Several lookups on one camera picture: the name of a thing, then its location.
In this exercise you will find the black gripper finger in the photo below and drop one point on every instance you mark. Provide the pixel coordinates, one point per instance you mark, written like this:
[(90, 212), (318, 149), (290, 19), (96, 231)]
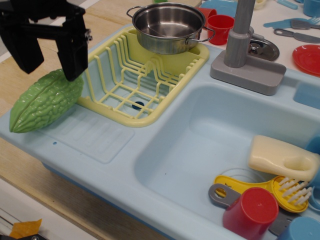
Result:
[(22, 43), (72, 44)]

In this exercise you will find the green toy bitter squash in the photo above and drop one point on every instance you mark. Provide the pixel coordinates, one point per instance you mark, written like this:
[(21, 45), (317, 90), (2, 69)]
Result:
[(44, 102)]

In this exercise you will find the red cup behind pot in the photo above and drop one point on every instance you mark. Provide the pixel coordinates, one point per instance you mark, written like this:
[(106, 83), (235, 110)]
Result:
[(207, 12)]

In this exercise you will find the steel pot lid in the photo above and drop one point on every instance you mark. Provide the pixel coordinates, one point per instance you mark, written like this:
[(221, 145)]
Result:
[(263, 49)]

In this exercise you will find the yellow plastic dish rack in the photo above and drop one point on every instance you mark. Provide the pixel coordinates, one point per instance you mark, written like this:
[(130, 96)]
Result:
[(133, 86)]

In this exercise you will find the red cup near faucet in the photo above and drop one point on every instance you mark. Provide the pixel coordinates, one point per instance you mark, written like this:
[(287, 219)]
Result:
[(221, 24)]

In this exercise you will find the light blue toy sink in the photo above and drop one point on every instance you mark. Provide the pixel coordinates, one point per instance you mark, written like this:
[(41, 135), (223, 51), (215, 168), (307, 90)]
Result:
[(161, 173)]

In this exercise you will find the blue plate top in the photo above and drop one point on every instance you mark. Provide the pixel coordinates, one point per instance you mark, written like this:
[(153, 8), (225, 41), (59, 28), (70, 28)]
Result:
[(223, 7)]

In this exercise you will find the grey toy faucet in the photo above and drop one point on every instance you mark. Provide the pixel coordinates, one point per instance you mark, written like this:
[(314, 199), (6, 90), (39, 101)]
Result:
[(236, 67)]

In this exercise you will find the orange tape piece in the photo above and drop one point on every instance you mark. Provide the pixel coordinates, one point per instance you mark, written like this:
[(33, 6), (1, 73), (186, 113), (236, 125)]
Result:
[(25, 229)]

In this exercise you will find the grey utensil in sink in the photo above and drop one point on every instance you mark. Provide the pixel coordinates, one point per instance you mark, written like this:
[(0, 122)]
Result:
[(224, 196)]

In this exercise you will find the grey toy spatula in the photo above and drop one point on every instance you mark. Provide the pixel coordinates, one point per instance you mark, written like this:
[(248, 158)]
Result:
[(303, 25)]

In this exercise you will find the blue toy knife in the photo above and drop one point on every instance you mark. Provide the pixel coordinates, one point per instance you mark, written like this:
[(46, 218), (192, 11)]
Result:
[(282, 24)]

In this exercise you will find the grey toy knife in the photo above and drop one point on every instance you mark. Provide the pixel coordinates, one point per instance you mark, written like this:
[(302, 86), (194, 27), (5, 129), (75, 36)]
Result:
[(298, 36)]

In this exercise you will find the red plate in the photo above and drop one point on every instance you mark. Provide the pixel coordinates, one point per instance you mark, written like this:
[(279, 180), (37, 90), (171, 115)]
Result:
[(307, 59)]

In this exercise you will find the cream toy soap bottle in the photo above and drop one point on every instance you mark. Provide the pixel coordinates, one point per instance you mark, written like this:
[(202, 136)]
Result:
[(273, 156)]

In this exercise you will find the blue cup top right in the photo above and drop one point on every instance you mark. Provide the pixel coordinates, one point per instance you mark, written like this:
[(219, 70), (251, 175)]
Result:
[(311, 8)]

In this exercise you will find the blue cup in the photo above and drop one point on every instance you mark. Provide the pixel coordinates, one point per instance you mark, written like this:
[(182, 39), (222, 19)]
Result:
[(301, 228), (311, 8)]

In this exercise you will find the red cup in sink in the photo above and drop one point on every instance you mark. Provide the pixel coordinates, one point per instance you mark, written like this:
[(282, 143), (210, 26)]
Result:
[(251, 215)]

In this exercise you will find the yellow dish brush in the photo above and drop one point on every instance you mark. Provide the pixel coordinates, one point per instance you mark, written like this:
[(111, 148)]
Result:
[(291, 195)]

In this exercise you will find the blue cup bottom right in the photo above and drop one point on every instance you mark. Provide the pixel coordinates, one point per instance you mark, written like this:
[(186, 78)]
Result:
[(301, 228)]

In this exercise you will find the steel pot with handles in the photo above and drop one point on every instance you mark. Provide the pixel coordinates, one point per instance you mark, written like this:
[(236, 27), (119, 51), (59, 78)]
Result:
[(169, 28)]

